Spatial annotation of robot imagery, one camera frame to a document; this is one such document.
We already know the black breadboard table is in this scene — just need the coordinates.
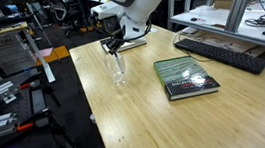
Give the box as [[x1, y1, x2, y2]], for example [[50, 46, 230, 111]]
[[0, 80, 82, 148]]

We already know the grey sign with red lettering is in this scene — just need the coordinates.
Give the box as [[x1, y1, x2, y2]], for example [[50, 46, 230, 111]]
[[0, 30, 40, 77]]

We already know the small aluminium extrusion piece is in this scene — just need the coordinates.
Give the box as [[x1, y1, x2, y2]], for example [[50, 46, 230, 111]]
[[0, 79, 18, 105]]

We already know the thin keyboard cable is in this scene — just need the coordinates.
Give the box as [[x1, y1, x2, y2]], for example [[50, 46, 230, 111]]
[[170, 28, 214, 67]]

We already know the green and black book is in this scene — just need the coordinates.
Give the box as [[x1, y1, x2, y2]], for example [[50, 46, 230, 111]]
[[152, 51, 222, 103]]

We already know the pink paper sheet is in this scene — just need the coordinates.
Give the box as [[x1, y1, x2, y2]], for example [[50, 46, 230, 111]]
[[37, 47, 55, 59]]

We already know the clear drinking glass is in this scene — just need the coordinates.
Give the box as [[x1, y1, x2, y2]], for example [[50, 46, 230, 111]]
[[102, 49, 129, 88]]

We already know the orange handled clamp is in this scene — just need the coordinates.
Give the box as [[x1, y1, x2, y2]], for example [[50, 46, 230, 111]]
[[18, 78, 42, 91], [13, 107, 54, 134]]

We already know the white shelf board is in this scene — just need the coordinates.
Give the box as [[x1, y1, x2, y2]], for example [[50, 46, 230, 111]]
[[168, 0, 265, 67]]

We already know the black office chair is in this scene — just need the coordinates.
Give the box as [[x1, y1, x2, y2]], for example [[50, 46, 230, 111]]
[[47, 0, 84, 38]]

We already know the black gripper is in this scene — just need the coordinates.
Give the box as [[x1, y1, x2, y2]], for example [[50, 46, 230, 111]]
[[104, 34, 128, 58]]

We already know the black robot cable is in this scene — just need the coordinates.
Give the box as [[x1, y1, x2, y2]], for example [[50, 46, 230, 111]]
[[86, 6, 155, 46]]

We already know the orange floor mat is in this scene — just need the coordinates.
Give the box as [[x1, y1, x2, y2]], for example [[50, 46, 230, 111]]
[[33, 44, 72, 67]]

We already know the white workbench leg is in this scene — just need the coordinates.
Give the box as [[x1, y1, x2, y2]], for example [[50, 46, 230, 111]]
[[21, 25, 57, 87]]

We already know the black computer keyboard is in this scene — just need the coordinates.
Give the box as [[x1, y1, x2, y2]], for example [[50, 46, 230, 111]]
[[173, 29, 265, 85]]

